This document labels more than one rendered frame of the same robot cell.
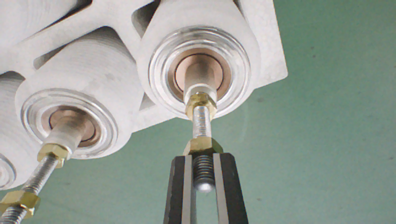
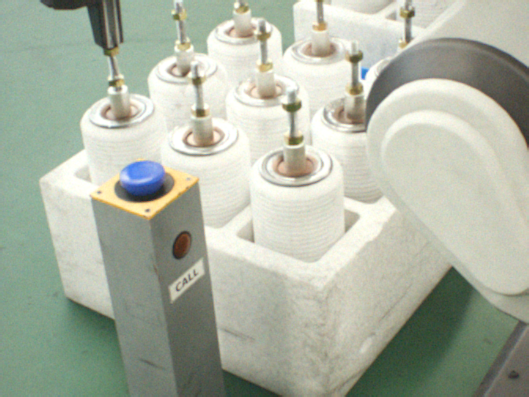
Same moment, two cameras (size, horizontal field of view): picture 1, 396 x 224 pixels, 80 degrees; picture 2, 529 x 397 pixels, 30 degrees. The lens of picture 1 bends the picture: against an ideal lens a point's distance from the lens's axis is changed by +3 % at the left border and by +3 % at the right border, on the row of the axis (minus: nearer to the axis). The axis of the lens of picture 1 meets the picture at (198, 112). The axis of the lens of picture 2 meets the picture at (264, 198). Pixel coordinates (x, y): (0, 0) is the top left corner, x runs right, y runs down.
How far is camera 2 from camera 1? 1.00 m
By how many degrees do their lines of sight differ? 29
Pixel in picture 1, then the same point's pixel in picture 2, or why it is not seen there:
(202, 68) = (123, 110)
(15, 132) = (227, 61)
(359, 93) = not seen: outside the picture
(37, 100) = (209, 72)
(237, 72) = (101, 119)
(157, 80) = (146, 101)
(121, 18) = not seen: hidden behind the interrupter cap
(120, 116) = (159, 83)
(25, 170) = (210, 40)
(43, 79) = (210, 83)
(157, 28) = (157, 119)
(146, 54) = (158, 109)
